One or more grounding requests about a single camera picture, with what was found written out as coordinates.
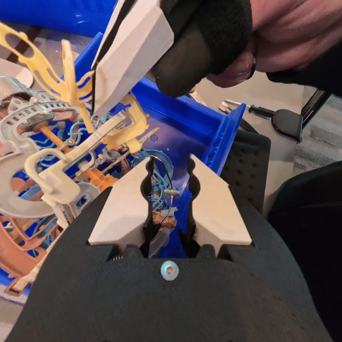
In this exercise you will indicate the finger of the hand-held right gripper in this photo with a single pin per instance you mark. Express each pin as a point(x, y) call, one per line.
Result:
point(133, 48)
point(115, 24)

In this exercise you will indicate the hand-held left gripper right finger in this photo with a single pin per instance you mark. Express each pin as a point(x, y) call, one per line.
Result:
point(219, 213)

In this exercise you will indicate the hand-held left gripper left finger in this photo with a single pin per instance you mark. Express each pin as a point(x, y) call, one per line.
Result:
point(120, 213)

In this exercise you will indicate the plastic marble maze toy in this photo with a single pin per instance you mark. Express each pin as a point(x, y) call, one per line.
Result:
point(61, 187)

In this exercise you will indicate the yellow plastic track piece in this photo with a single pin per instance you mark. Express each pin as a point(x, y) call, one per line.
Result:
point(125, 136)

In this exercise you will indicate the blue tagged storage bin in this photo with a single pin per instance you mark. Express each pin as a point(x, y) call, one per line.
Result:
point(187, 120)

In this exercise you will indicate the person's right forearm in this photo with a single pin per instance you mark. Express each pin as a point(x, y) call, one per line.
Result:
point(320, 72)

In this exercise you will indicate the person's right hand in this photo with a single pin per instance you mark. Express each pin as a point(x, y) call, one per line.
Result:
point(294, 32)

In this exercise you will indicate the black perforated wrist pad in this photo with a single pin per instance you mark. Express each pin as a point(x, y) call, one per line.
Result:
point(248, 165)

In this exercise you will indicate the black tweezers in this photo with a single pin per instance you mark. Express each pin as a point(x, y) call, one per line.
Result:
point(225, 107)

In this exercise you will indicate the white document stand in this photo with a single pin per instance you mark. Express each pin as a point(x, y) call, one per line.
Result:
point(16, 72)

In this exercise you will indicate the black chair armrest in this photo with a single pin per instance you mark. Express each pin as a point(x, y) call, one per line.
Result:
point(287, 124)

